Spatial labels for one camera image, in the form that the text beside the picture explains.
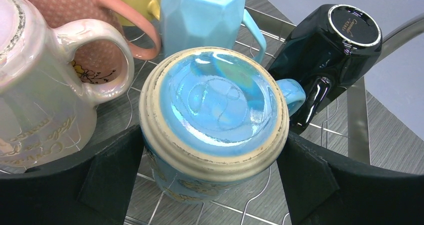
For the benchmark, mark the pink cup rack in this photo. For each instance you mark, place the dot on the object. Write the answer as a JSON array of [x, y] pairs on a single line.
[[46, 111]]

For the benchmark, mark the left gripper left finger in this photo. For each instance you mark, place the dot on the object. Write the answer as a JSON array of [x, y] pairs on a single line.
[[90, 187]]

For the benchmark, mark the blue patterned mug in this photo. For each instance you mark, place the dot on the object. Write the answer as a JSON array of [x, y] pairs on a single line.
[[212, 119]]

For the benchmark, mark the light blue cup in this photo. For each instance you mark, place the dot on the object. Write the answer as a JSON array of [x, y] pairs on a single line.
[[186, 24]]

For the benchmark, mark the black glossy mug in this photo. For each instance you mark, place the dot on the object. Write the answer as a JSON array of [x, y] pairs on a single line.
[[326, 53]]

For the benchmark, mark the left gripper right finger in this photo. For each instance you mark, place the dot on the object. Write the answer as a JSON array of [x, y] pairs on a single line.
[[323, 187]]

